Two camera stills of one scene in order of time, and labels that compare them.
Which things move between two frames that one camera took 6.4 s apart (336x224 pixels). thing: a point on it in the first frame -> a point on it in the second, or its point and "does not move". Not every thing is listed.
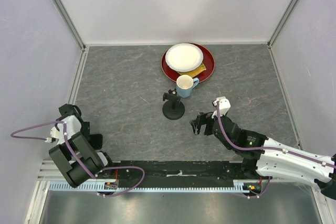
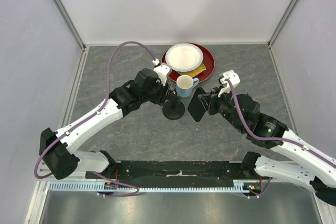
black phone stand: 172,109 does not move
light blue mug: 185,85 does not move
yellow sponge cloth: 192,73 does not move
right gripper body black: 206,119 -> 222,104
